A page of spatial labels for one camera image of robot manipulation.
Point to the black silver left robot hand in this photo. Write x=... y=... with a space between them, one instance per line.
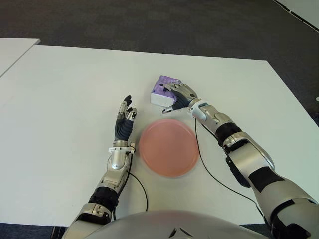
x=123 y=128

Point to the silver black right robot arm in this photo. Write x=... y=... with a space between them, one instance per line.
x=246 y=154

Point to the white side table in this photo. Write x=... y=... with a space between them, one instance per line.
x=13 y=51

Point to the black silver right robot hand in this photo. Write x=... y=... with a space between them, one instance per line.
x=185 y=95

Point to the silver robot torso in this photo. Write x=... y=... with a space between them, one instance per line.
x=149 y=224

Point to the purple white tissue paper pack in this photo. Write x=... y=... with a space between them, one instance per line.
x=159 y=98

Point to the round pink plate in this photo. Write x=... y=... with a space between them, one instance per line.
x=168 y=148

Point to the white table with dark edge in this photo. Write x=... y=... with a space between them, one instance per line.
x=307 y=8

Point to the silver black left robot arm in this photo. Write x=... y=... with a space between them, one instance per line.
x=115 y=161

